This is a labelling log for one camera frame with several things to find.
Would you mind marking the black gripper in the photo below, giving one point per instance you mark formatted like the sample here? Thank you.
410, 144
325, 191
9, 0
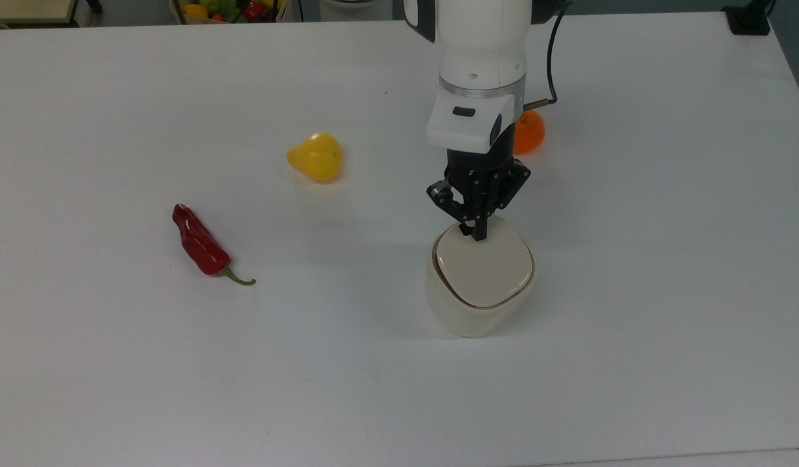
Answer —
478, 170

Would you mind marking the cream bin lid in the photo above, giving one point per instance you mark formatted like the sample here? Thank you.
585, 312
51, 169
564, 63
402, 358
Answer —
484, 269

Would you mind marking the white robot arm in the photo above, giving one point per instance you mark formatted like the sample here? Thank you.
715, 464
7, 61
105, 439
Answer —
480, 52

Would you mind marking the cream garbage bin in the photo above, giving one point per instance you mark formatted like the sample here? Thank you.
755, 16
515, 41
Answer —
464, 318

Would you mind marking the orange tangerine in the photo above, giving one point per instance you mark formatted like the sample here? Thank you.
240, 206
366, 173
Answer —
532, 133

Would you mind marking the yellow toy fruit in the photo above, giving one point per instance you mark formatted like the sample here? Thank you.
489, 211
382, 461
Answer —
316, 159

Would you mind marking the red chili pepper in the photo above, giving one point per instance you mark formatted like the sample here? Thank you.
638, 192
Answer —
198, 243

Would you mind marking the box of toy fruit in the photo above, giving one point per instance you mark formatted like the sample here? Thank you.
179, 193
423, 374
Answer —
231, 10

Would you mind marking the black stand base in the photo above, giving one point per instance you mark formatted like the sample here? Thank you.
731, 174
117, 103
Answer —
750, 23

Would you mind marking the wooden table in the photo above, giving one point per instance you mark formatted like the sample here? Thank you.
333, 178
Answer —
23, 8

